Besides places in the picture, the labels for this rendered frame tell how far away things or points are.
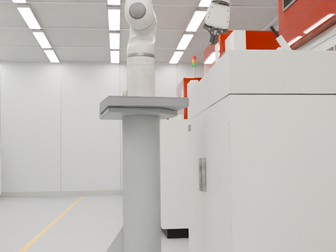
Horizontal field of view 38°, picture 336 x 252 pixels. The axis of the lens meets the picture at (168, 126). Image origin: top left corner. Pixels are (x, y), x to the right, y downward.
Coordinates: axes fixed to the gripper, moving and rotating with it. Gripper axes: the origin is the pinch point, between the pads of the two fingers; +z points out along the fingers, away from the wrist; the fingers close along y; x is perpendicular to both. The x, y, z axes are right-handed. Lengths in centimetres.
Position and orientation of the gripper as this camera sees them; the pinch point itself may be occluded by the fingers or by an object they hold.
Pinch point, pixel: (213, 39)
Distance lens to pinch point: 207.7
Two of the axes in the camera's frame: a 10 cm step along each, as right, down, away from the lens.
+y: -9.8, -2.0, -0.9
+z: -1.9, 9.8, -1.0
